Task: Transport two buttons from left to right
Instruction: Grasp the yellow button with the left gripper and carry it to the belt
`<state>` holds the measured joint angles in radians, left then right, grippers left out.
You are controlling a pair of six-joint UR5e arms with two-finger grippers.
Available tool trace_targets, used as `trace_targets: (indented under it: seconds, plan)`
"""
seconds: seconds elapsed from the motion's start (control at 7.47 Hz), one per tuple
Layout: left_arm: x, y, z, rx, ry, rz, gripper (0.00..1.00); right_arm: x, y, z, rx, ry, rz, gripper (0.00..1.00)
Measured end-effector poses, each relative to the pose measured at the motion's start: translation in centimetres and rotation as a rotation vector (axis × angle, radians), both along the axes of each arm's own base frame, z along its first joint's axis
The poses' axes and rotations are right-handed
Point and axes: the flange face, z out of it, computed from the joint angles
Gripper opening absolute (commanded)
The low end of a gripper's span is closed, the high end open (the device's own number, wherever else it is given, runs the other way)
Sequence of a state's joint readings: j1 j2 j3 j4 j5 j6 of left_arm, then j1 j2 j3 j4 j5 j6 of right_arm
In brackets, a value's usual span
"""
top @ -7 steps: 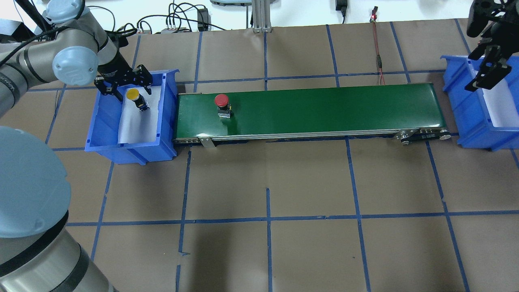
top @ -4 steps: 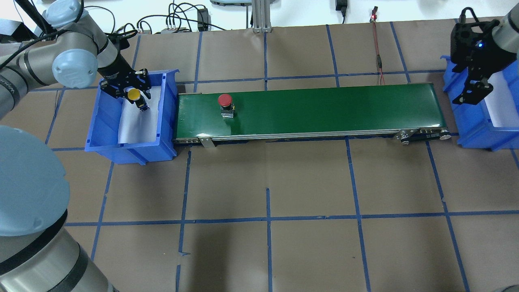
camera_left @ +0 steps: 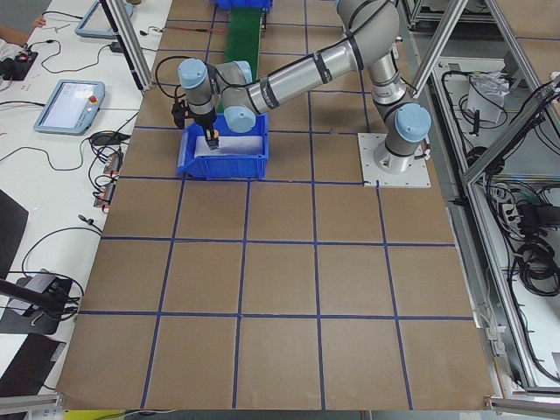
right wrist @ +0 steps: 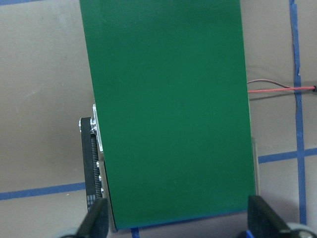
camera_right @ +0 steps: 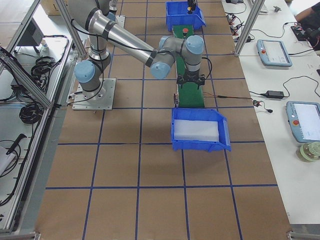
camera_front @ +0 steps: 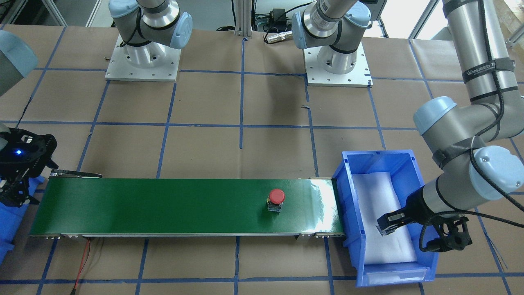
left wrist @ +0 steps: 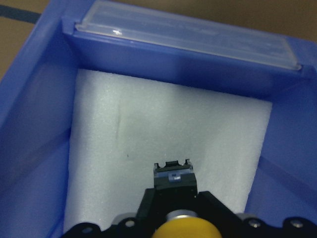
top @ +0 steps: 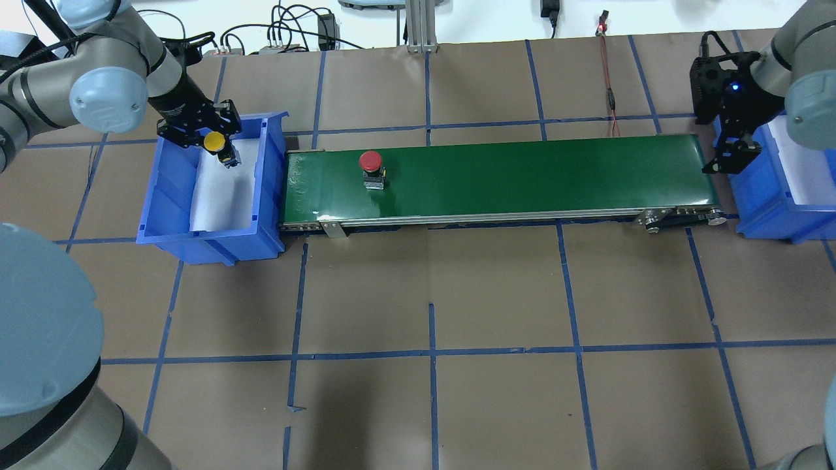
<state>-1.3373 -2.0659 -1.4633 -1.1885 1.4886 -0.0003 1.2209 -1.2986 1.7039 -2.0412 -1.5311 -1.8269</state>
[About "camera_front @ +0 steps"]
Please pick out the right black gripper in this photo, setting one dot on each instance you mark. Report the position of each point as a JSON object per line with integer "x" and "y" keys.
{"x": 9, "y": 164}

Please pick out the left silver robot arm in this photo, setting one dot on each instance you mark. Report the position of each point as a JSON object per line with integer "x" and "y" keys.
{"x": 473, "y": 172}

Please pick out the aluminium frame post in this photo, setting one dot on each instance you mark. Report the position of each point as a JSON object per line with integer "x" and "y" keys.
{"x": 244, "y": 17}

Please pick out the red push button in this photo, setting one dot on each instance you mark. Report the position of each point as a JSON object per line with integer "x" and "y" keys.
{"x": 275, "y": 199}

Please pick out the green conveyor belt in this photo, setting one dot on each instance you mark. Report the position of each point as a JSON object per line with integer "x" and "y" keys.
{"x": 186, "y": 208}

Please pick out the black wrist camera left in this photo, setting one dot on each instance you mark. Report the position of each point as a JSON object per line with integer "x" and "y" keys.
{"x": 452, "y": 233}

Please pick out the black power adapter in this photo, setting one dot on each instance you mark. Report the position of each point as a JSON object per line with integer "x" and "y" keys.
{"x": 277, "y": 16}

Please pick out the blue bin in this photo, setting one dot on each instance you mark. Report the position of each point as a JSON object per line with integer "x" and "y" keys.
{"x": 10, "y": 221}
{"x": 373, "y": 186}

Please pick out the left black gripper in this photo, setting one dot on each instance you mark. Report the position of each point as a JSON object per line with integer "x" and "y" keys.
{"x": 413, "y": 206}

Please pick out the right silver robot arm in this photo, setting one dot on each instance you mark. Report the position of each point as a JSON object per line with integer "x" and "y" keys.
{"x": 152, "y": 34}

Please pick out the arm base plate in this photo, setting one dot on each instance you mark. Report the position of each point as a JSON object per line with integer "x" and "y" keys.
{"x": 150, "y": 63}
{"x": 326, "y": 67}

